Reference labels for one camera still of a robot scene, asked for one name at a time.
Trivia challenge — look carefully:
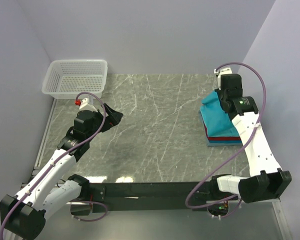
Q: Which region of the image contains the folded grey-blue t-shirt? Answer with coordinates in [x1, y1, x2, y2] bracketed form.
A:
[206, 140, 242, 147]

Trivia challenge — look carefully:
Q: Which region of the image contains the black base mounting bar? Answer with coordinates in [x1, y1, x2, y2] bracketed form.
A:
[78, 181, 198, 211]

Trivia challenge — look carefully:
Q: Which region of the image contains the folded light blue t-shirt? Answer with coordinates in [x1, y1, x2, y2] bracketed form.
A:
[198, 111, 240, 139]

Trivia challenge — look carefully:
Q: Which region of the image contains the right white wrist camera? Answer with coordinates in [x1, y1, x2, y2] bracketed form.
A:
[214, 66, 233, 89]

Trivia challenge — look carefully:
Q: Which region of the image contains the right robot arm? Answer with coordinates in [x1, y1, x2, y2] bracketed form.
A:
[209, 73, 292, 203]

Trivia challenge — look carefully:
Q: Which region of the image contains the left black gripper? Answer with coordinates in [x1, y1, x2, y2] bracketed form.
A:
[86, 103, 123, 141]

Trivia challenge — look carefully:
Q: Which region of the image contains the folded red t-shirt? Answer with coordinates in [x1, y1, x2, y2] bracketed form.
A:
[207, 136, 241, 142]

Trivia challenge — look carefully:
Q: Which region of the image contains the teal t-shirt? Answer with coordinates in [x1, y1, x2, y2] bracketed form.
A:
[200, 91, 235, 135]

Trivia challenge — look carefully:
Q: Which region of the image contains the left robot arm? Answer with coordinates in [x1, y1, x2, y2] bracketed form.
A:
[0, 100, 124, 240]

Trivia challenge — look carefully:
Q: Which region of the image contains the aluminium frame rail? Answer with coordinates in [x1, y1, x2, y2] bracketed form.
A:
[19, 181, 282, 240]

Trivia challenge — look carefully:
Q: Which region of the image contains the white perforated plastic basket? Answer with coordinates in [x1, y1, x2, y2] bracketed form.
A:
[41, 59, 108, 100]

